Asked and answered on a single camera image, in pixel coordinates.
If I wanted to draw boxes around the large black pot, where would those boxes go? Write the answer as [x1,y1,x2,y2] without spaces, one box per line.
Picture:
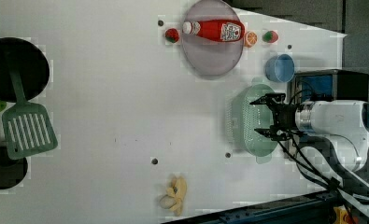
[0,37,50,103]

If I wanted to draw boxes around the toy strawberry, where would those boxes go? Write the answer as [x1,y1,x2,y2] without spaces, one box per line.
[263,31,278,43]
[164,28,179,43]

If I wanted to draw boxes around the toy strawberry right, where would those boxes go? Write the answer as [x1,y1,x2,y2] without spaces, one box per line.
[263,31,278,43]

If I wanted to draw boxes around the toy orange slice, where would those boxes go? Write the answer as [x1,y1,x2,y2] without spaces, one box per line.
[244,32,258,48]

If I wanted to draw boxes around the green slotted spatula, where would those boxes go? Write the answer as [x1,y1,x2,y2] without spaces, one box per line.
[2,69,58,160]

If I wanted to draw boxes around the black toaster oven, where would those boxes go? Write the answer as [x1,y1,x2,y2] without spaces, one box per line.
[288,69,369,104]

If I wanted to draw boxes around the small black pot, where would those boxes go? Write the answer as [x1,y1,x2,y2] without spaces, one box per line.
[0,147,28,190]

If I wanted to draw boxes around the green plastic strainer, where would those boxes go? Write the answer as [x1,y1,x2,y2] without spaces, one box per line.
[225,77,277,164]

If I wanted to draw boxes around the peeled toy banana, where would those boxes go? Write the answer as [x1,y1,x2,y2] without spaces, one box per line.
[159,176,187,217]

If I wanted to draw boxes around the blue cup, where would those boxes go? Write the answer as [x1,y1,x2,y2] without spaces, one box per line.
[264,54,295,83]

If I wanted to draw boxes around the yellow orange clamp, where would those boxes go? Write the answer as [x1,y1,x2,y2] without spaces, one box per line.
[333,205,359,224]

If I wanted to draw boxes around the toy strawberry left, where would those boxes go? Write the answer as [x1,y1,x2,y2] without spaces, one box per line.
[164,28,179,43]

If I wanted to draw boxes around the purple round plate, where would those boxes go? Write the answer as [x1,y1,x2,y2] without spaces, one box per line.
[181,0,244,76]

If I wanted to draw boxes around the red ketchup bottle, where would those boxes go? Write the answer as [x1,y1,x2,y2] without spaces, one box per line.
[182,20,245,42]

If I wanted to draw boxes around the blue metal table frame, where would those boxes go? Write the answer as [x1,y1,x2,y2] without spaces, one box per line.
[164,191,338,224]

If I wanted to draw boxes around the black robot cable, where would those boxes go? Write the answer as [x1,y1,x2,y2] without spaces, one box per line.
[277,79,369,224]

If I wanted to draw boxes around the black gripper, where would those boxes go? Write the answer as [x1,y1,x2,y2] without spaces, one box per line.
[251,92,297,140]

